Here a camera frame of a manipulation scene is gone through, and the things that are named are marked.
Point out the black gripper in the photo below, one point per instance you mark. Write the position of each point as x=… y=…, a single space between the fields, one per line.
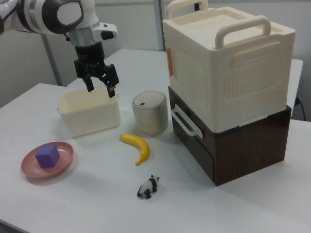
x=90 y=57

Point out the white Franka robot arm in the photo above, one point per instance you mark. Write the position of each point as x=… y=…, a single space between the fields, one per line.
x=48 y=14

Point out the cream open plastic bin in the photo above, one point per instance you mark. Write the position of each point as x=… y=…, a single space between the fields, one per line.
x=92 y=116

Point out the dark wooden drawer cabinet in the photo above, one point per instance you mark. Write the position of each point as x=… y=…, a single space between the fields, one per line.
x=247 y=153

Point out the grey slanted metal pole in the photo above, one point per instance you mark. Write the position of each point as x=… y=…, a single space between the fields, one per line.
x=52 y=60

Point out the small beige lidded trash can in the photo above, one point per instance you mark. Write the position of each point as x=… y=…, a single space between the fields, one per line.
x=151 y=114

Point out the orange tape strip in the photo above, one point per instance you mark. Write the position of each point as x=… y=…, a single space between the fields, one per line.
x=170 y=61

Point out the yellow toy banana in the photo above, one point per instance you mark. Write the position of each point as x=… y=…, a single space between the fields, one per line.
x=142 y=146

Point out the pink plastic plate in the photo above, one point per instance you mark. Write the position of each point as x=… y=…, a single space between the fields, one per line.
x=63 y=155

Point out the purple cube block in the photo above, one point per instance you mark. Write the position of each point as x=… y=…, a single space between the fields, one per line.
x=47 y=156

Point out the small panda figurine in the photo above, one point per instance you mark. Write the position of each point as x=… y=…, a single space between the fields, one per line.
x=148 y=188

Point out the grey metal partition post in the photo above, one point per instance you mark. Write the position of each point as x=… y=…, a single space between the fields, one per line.
x=159 y=24

